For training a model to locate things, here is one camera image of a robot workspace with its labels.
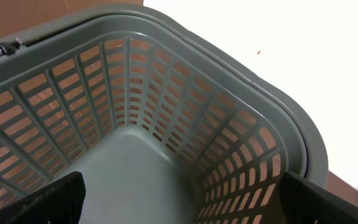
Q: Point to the dark grey plastic basket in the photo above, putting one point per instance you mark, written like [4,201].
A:
[164,126]

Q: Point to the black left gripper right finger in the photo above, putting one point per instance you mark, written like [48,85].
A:
[304,202]

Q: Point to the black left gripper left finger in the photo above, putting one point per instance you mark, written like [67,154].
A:
[60,202]

